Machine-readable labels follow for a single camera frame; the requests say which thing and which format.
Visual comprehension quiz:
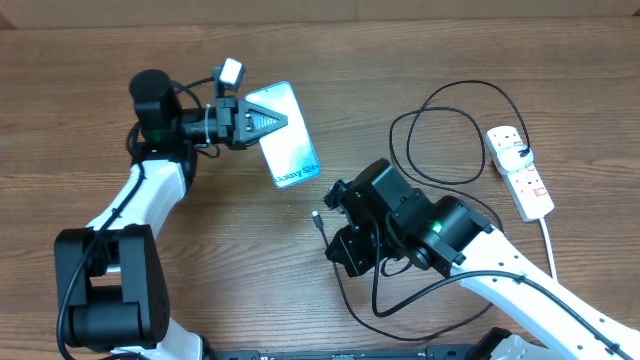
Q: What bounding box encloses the blue Samsung Galaxy smartphone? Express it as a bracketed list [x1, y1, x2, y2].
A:
[245, 81, 321, 189]

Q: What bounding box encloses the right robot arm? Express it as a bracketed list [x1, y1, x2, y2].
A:
[323, 158, 639, 359]

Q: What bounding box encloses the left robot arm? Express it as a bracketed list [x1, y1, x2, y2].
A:
[54, 67, 288, 359]

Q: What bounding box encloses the white charger plug adapter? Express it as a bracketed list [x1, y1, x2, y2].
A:
[494, 144, 534, 175]

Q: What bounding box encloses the white power strip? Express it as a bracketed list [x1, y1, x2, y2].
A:
[485, 126, 554, 222]

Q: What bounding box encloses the white power strip cord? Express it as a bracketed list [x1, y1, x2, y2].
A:
[538, 217, 559, 281]

